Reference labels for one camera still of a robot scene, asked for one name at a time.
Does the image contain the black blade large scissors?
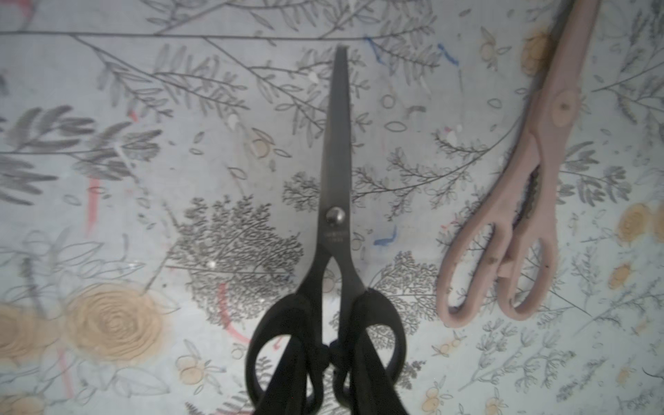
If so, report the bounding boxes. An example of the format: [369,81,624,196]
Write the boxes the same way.
[245,46,407,413]

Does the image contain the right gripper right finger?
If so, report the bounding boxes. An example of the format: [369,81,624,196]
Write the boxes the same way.
[339,333,407,414]

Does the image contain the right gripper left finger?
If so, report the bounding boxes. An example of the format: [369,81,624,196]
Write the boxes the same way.
[252,336,318,414]

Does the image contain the floral table mat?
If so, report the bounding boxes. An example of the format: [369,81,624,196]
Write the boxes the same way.
[1,1,663,414]

